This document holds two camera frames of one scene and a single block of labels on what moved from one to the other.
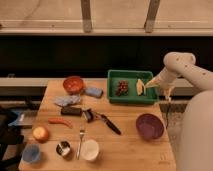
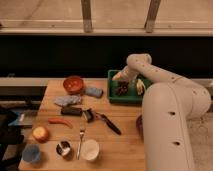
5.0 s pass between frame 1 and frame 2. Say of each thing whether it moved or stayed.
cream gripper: moved
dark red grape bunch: stayed
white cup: stayed
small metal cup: stayed
